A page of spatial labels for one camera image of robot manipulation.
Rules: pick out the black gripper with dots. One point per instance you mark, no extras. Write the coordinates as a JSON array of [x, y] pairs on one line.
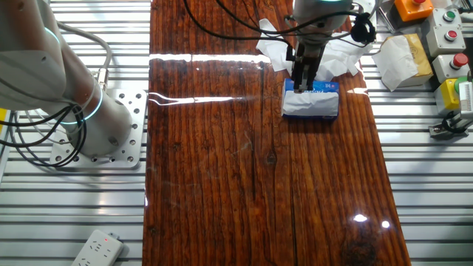
[[310, 55]]

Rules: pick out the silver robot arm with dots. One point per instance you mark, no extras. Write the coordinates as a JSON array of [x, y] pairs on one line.
[[37, 55]]

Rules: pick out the blue tissue pack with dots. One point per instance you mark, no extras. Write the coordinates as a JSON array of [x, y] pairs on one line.
[[329, 86]]

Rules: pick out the white tissue sheet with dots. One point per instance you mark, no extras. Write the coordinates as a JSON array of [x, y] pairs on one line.
[[395, 63]]

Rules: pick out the brown wooden board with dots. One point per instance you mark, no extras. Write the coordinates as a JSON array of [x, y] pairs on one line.
[[221, 166]]

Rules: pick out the orange button box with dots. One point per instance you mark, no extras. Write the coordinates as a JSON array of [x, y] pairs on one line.
[[410, 13]]

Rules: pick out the grey box red mushroom button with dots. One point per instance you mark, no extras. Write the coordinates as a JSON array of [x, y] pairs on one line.
[[441, 70]]

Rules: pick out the grey box green red buttons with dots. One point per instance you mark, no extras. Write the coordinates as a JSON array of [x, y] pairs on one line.
[[439, 40]]

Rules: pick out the yellow box green button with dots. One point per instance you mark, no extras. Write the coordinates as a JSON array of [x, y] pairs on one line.
[[447, 96]]

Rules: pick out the white power strip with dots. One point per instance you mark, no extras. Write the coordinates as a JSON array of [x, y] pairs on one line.
[[98, 249]]

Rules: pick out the metal camera bracket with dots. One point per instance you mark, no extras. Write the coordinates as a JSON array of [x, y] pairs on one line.
[[439, 131]]

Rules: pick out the silver finned camera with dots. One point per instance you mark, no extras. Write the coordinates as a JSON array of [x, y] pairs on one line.
[[466, 99]]

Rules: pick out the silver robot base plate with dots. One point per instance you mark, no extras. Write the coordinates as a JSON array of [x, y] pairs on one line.
[[133, 122]]

